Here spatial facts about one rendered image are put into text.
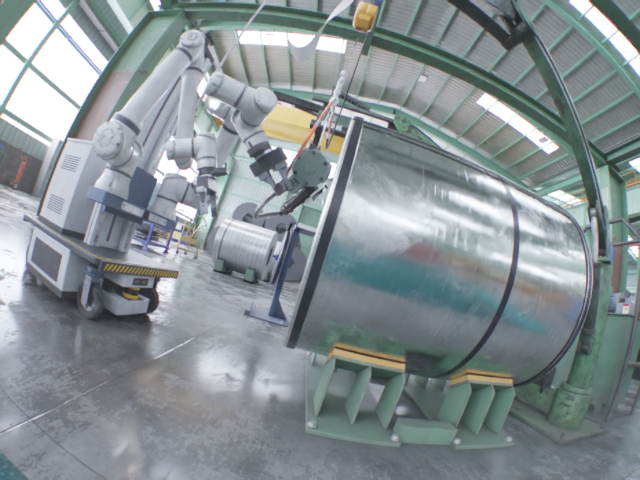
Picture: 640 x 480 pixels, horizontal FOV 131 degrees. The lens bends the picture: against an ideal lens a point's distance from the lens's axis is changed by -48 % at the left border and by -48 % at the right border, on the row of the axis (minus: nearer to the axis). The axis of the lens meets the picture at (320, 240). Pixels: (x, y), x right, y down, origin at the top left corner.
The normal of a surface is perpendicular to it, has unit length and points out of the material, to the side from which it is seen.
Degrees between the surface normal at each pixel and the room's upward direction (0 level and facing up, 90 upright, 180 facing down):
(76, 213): 90
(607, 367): 90
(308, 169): 115
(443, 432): 90
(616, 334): 90
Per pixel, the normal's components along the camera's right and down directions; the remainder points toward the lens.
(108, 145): 0.35, 0.14
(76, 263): 0.96, 0.27
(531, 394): -0.96, -0.29
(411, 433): 0.05, -0.13
